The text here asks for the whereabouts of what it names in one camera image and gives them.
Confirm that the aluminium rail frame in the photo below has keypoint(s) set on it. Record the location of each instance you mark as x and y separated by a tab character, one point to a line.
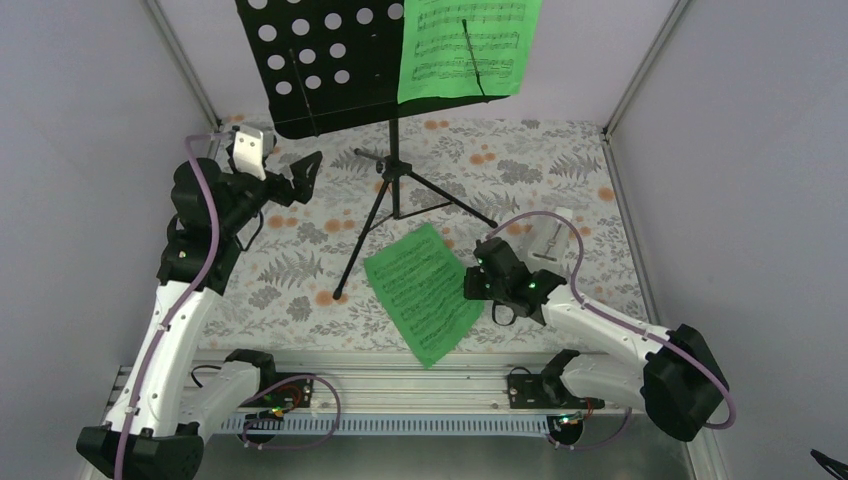
388	393

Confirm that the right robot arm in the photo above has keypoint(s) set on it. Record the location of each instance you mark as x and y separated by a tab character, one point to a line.
670	374

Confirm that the white metronome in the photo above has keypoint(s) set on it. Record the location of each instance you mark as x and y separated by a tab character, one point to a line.
546	244

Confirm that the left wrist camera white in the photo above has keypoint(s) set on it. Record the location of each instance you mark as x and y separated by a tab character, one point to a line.
250	149

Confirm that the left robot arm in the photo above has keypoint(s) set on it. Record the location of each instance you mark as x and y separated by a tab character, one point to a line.
153	430

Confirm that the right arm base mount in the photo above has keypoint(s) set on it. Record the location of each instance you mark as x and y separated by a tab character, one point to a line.
529	391

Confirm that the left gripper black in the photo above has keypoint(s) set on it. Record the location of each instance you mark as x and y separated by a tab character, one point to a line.
302	187

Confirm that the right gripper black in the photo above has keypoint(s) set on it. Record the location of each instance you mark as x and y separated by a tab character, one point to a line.
472	290

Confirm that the floral patterned table mat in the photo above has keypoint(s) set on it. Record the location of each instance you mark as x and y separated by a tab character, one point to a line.
279	295

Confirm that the black perforated music stand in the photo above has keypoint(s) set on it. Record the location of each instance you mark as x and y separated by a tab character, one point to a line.
328	66

